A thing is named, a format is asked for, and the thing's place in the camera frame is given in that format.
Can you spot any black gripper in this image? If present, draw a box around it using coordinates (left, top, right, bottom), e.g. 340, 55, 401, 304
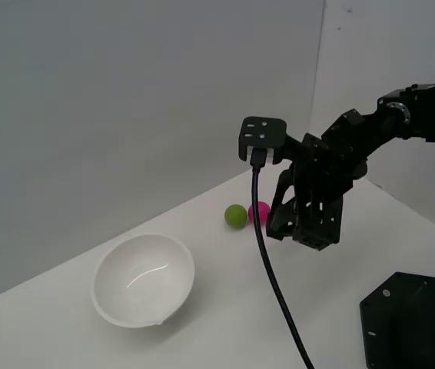
265, 110, 376, 251

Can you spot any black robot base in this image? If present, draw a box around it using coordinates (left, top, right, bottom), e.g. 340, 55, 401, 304
359, 271, 435, 369

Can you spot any white bowl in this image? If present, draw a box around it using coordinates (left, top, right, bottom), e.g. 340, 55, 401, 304
93, 233, 196, 328

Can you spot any pink ball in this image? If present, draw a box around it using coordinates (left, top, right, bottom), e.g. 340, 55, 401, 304
247, 201, 271, 225

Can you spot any green ball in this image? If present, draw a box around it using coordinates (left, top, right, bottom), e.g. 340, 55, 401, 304
224, 204, 248, 231

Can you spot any thick black USB cable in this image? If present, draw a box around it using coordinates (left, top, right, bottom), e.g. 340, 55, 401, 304
251, 148, 315, 369

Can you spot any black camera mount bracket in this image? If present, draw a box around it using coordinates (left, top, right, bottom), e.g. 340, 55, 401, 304
238, 117, 305, 167

